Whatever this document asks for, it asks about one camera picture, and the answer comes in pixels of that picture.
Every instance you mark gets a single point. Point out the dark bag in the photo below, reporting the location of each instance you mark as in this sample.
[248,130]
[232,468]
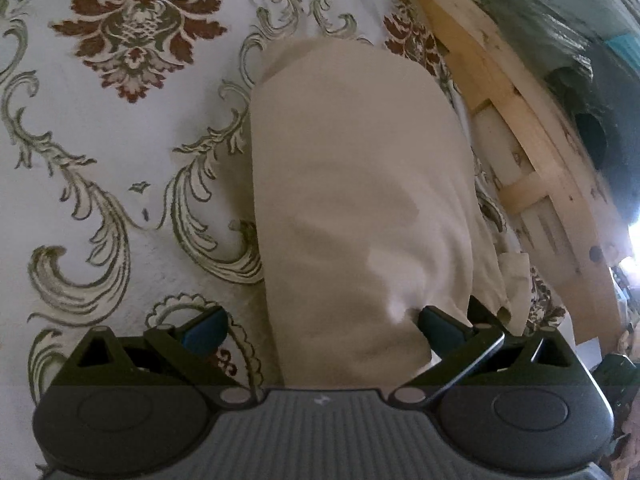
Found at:
[615,160]

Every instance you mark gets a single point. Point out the grey green cloth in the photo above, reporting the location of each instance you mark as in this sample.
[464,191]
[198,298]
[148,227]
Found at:
[540,5]

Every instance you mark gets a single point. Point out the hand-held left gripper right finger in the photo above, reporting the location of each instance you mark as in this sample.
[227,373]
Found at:
[440,327]

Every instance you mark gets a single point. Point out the beige hooded jacket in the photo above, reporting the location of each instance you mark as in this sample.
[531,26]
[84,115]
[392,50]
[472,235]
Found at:
[360,200]

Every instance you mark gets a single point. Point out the white floral bedspread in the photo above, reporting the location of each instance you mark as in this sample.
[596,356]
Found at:
[125,160]

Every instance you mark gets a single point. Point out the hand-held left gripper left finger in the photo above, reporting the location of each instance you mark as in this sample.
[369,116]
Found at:
[206,330]

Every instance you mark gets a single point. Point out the wooden bed frame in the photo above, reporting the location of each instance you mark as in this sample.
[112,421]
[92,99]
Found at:
[505,65]

